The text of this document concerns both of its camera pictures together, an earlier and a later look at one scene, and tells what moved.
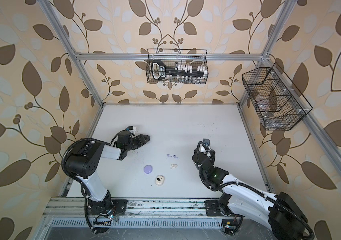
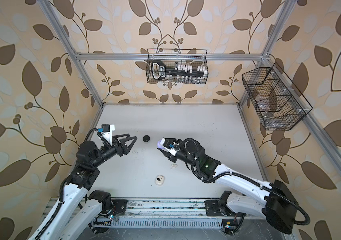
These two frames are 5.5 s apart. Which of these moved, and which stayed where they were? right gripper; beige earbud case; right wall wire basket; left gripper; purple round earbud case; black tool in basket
Moved: purple round earbud case; right gripper; left gripper
Stayed: beige earbud case; right wall wire basket; black tool in basket
